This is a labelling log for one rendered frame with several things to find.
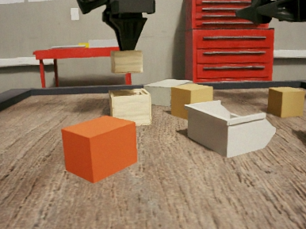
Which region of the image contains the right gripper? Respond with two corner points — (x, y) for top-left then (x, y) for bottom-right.
(235, 0), (306, 25)

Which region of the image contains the orange block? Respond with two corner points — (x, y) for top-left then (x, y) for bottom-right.
(61, 116), (137, 183)

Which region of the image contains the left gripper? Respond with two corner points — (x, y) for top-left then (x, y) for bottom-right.
(101, 0), (155, 51)

